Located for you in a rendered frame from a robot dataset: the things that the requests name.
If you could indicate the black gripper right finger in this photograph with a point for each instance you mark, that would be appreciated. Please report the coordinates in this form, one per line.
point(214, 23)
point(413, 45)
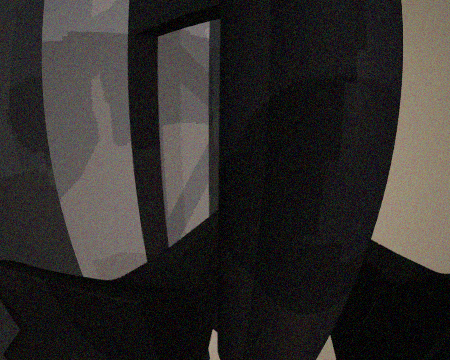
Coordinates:
point(397, 310)

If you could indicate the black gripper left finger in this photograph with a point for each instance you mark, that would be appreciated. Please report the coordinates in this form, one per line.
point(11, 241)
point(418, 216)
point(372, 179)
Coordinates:
point(163, 310)

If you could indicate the cream square tile with dark centre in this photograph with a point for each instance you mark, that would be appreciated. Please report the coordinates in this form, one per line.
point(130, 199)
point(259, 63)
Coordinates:
point(212, 349)

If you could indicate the dark grey rectangular mat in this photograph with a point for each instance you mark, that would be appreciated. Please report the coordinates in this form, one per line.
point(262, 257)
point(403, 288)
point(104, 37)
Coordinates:
point(32, 225)

